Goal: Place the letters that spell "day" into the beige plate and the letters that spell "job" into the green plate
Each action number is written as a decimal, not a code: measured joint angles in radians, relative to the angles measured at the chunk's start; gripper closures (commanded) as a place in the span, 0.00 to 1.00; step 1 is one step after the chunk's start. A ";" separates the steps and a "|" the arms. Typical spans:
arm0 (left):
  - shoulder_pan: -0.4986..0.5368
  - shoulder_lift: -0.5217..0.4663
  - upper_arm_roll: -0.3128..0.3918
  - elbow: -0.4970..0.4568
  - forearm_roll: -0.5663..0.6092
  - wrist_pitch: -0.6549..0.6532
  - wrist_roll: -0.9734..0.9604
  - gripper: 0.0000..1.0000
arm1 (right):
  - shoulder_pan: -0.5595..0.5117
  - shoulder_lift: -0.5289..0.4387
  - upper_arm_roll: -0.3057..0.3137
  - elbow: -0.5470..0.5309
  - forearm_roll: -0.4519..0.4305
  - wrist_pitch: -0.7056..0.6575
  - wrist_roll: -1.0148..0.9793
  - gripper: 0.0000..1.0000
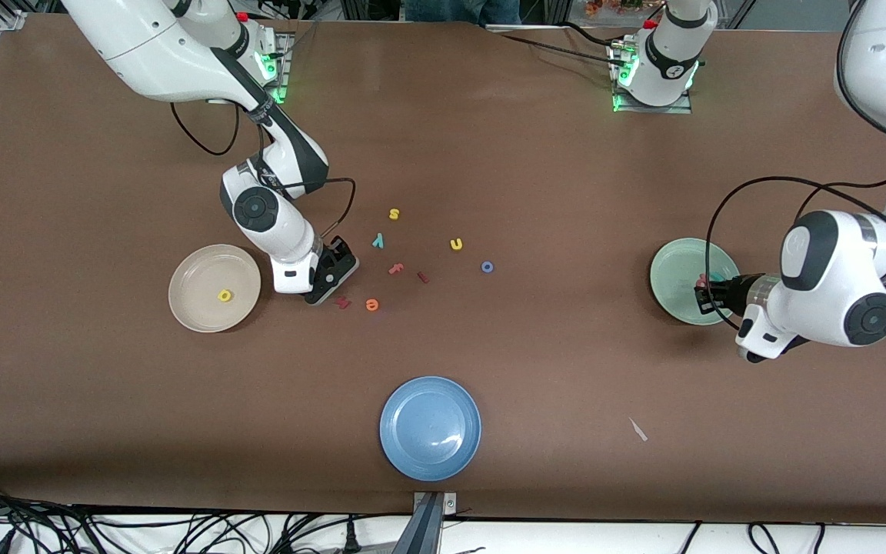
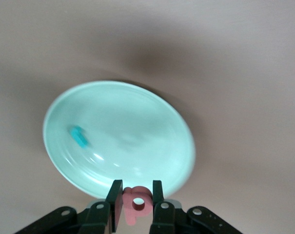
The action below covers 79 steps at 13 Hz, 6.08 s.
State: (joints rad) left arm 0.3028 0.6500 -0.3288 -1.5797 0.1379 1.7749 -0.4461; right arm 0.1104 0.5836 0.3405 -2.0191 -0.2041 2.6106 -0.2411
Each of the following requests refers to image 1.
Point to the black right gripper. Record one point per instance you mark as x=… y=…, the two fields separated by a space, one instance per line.
x=333 y=256

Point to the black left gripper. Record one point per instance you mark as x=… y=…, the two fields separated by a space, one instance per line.
x=731 y=293

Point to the teal letter y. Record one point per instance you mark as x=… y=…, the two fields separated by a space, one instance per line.
x=378 y=241

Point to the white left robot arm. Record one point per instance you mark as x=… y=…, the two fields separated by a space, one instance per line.
x=835 y=277

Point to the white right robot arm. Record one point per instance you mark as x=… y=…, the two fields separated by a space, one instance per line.
x=151 y=46

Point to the green round plate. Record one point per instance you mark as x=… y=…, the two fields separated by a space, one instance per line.
x=677 y=282

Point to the beige round plate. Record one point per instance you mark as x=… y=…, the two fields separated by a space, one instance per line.
x=204 y=269

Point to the white paper scrap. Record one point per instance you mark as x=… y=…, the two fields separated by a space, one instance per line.
x=637 y=429

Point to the blue round plate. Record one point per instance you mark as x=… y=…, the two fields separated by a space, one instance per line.
x=430 y=428

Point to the standing person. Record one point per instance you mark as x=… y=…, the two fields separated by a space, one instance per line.
x=451 y=8

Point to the orange patterned object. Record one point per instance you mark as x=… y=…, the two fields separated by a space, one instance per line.
x=612 y=6

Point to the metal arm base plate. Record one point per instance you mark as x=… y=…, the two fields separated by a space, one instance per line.
x=286 y=54
x=677 y=108

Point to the grey metal camera post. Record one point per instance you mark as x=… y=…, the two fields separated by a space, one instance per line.
x=429 y=527

